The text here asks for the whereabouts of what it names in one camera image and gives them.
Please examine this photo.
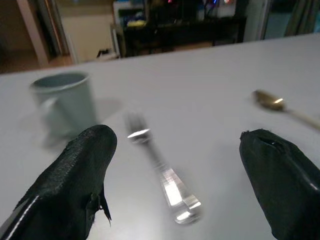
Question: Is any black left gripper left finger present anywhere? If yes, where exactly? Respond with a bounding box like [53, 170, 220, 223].
[0, 124, 118, 240]

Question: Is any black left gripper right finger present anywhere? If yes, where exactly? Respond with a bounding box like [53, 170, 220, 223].
[239, 128, 320, 240]

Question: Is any gold spoon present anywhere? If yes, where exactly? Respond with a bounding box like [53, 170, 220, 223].
[251, 89, 320, 131]

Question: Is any pale blue mug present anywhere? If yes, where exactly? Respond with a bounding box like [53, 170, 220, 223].
[29, 71, 98, 141]

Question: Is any silver fork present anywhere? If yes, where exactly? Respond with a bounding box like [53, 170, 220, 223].
[124, 111, 203, 225]

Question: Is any yellow cloth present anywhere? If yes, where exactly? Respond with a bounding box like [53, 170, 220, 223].
[126, 19, 147, 28]

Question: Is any white storage box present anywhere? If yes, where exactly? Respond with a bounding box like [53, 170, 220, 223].
[112, 1, 146, 28]

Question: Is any black console table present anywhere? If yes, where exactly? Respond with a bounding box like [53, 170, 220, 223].
[121, 15, 248, 58]

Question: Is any white door frame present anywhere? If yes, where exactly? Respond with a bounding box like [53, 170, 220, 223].
[16, 0, 50, 68]

